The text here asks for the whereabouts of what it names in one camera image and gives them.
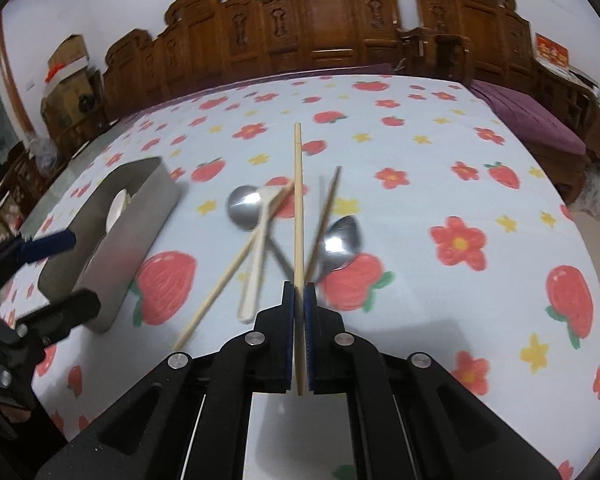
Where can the large cardboard boxes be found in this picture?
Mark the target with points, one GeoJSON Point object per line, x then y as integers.
{"type": "Point", "coordinates": [65, 100]}

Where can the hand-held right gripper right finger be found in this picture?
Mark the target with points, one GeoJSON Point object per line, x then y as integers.
{"type": "Point", "coordinates": [310, 320]}

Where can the carved wooden sofa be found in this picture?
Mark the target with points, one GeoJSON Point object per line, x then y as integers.
{"type": "Point", "coordinates": [330, 25]}

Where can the wooden door frame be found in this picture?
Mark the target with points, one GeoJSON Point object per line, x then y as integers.
{"type": "Point", "coordinates": [10, 85]}

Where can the red gift box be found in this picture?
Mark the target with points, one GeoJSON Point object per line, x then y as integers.
{"type": "Point", "coordinates": [552, 50]}

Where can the rectangular metal tin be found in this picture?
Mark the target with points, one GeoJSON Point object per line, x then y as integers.
{"type": "Point", "coordinates": [130, 255]}

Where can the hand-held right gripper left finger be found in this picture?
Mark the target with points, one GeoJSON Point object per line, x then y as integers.
{"type": "Point", "coordinates": [289, 320]}

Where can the purple armchair cushion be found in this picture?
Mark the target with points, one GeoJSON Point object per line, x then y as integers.
{"type": "Point", "coordinates": [540, 120]}

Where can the crumpled clear plastic bag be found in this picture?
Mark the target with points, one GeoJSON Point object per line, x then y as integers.
{"type": "Point", "coordinates": [47, 154]}

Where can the white board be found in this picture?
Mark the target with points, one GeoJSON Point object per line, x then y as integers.
{"type": "Point", "coordinates": [72, 67]}

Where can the large metal spoon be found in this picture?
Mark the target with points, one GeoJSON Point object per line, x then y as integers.
{"type": "Point", "coordinates": [242, 210]}

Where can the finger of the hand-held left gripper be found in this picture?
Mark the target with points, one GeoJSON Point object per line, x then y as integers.
{"type": "Point", "coordinates": [67, 310]}
{"type": "Point", "coordinates": [50, 244]}

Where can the small black fan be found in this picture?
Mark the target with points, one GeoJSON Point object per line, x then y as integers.
{"type": "Point", "coordinates": [85, 103]}

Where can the wooden chair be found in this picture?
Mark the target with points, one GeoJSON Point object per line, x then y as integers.
{"type": "Point", "coordinates": [10, 185]}

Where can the small cardboard box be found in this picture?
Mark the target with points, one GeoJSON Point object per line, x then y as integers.
{"type": "Point", "coordinates": [70, 50]}

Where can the white plastic spoon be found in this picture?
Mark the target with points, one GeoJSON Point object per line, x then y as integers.
{"type": "Point", "coordinates": [254, 280]}
{"type": "Point", "coordinates": [117, 207]}

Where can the strawberry print tablecloth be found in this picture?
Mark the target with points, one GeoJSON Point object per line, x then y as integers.
{"type": "Point", "coordinates": [430, 170]}

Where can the long purple sofa cushion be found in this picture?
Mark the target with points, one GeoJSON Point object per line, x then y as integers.
{"type": "Point", "coordinates": [375, 68]}

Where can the light wooden chopstick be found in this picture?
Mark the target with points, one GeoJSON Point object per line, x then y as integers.
{"type": "Point", "coordinates": [220, 285]}
{"type": "Point", "coordinates": [298, 200]}

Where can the carved wooden armchair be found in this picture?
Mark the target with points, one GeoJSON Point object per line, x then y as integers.
{"type": "Point", "coordinates": [470, 25]}

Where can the small metal spoon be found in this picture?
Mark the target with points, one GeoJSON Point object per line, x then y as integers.
{"type": "Point", "coordinates": [340, 242]}

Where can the red plastic bag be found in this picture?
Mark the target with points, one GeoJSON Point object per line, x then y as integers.
{"type": "Point", "coordinates": [54, 72]}

